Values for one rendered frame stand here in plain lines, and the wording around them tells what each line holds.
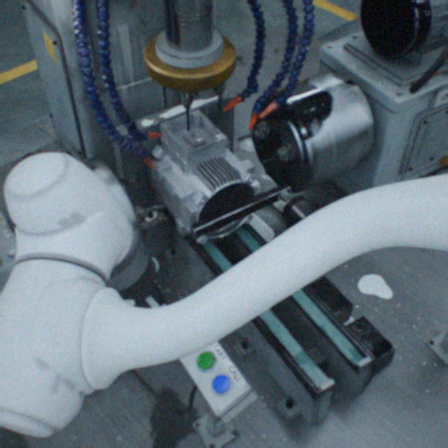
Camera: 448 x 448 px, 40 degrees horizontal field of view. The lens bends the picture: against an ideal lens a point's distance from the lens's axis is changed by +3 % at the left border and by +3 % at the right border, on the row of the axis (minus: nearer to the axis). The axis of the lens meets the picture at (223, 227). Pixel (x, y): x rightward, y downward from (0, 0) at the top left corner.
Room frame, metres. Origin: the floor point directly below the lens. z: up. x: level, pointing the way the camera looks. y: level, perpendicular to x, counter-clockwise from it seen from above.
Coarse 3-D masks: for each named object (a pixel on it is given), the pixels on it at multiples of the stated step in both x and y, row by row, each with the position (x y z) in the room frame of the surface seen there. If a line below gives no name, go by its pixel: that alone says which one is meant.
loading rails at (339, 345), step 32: (192, 256) 0.95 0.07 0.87; (224, 256) 0.91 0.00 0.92; (256, 320) 0.73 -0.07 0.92; (288, 320) 0.80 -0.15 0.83; (320, 320) 0.73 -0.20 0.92; (256, 352) 0.72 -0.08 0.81; (288, 352) 0.65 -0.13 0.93; (320, 352) 0.70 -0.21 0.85; (352, 352) 0.66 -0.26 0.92; (288, 384) 0.63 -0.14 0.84; (320, 384) 0.59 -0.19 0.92; (352, 384) 0.62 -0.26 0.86; (288, 416) 0.58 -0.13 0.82; (320, 416) 0.58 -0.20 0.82
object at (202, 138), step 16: (192, 112) 1.14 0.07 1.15; (160, 128) 1.09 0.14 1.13; (176, 128) 1.11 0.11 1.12; (192, 128) 1.12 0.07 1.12; (208, 128) 1.11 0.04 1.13; (176, 144) 1.03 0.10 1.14; (192, 144) 1.05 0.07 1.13; (208, 144) 1.03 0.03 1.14; (224, 144) 1.05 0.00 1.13; (176, 160) 1.03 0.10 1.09; (192, 160) 1.00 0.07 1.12
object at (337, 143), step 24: (312, 96) 1.18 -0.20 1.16; (336, 96) 1.19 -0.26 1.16; (360, 96) 1.21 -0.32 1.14; (264, 120) 1.20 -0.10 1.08; (288, 120) 1.13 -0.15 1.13; (312, 120) 1.11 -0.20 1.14; (336, 120) 1.13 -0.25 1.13; (360, 120) 1.15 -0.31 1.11; (264, 144) 1.19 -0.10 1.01; (288, 144) 1.11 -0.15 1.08; (312, 144) 1.07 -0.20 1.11; (336, 144) 1.10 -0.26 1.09; (360, 144) 1.13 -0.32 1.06; (264, 168) 1.19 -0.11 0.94; (288, 168) 1.11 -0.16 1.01; (312, 168) 1.05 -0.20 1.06; (336, 168) 1.10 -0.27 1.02
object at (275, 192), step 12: (264, 192) 1.00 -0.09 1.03; (276, 192) 1.00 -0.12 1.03; (288, 192) 1.02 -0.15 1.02; (240, 204) 0.96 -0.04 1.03; (252, 204) 0.96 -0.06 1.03; (264, 204) 0.98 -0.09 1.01; (216, 216) 0.92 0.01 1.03; (228, 216) 0.93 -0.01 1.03; (240, 216) 0.94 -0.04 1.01; (192, 228) 0.89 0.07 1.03; (204, 228) 0.89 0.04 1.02; (216, 228) 0.91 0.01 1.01
